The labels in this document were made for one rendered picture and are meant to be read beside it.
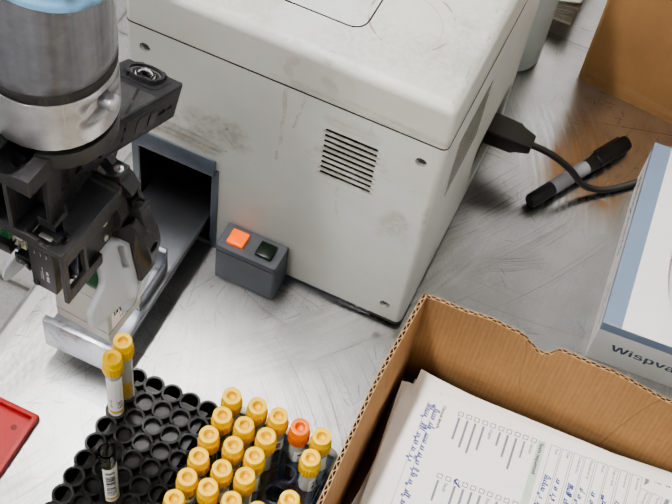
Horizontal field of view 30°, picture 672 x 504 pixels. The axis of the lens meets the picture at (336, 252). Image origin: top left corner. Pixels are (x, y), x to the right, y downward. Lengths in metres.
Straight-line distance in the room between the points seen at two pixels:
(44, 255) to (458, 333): 0.39
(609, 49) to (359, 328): 0.41
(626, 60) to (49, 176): 0.76
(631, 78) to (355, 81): 0.49
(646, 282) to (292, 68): 0.40
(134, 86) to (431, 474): 0.40
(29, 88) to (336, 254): 0.49
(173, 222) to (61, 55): 0.52
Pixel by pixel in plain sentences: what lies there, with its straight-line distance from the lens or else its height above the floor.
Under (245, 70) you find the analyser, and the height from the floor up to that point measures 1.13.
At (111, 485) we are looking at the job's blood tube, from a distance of 1.00.
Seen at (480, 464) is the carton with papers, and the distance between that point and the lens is 1.03.
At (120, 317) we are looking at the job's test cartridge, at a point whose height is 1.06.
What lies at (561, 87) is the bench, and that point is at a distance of 1.37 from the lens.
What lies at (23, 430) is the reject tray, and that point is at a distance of 1.08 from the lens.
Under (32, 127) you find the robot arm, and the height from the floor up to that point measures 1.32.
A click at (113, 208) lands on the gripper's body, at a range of 0.78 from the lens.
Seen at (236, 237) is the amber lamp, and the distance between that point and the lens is 1.12.
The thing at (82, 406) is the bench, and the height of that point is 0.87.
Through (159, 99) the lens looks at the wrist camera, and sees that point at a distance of 0.81.
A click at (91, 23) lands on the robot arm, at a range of 0.64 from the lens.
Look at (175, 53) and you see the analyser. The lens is 1.00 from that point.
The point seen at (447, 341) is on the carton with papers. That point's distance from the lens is 1.03.
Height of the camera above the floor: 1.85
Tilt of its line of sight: 55 degrees down
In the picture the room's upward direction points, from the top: 10 degrees clockwise
